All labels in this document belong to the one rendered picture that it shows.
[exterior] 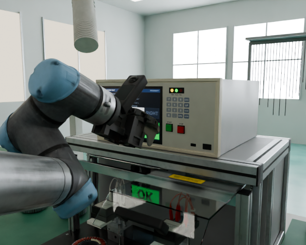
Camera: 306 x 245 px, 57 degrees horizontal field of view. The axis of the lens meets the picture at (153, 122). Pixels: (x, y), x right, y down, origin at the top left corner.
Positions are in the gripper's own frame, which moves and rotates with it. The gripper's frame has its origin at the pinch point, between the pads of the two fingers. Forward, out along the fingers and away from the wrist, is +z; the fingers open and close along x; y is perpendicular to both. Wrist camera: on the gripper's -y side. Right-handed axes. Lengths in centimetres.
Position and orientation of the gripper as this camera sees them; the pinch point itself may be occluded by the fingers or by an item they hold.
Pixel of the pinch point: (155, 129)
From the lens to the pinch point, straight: 74.4
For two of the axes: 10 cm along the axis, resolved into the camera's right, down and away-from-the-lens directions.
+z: 5.2, 3.2, 7.9
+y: -2.4, 9.4, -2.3
